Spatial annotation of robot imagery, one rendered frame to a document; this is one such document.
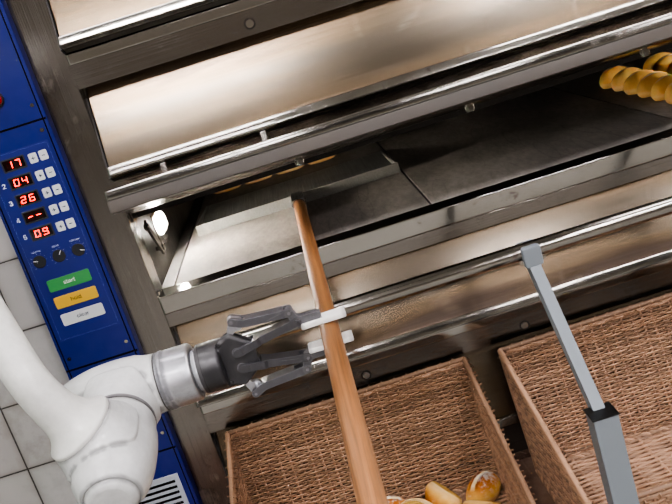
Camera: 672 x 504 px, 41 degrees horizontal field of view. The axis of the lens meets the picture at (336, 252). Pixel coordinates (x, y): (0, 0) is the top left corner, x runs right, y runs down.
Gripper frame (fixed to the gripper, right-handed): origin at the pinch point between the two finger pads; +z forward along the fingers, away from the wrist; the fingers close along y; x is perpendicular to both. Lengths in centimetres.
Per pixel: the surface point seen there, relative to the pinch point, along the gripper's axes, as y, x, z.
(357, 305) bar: 3.3, -15.9, 5.6
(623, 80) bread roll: -2, -113, 94
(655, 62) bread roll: -2, -121, 107
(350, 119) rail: -23.9, -39.2, 14.8
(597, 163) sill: 2, -53, 63
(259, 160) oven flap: -21.7, -38.9, -3.6
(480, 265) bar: 3.0, -15.8, 27.4
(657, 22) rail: -24, -39, 75
